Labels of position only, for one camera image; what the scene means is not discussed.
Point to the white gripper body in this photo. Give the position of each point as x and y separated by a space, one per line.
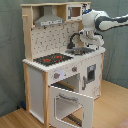
89 38

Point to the white oven door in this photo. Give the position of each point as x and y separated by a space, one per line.
64 102

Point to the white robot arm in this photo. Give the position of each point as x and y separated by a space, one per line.
93 21

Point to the wooden toy kitchen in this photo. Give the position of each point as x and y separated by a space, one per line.
47 40

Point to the grey toy sink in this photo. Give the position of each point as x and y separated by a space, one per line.
79 51

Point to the white cabinet door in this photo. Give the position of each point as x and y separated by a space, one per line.
90 76

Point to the toy microwave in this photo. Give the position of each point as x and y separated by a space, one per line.
74 11

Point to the right stove knob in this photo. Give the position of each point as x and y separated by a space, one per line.
74 69

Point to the stove knob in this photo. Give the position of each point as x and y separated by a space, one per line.
74 69
56 75

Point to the grey range hood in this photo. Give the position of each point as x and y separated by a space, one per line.
48 18

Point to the black stovetop red burners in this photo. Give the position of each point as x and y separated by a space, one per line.
52 59

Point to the left stove knob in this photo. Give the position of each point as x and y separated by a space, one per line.
56 75

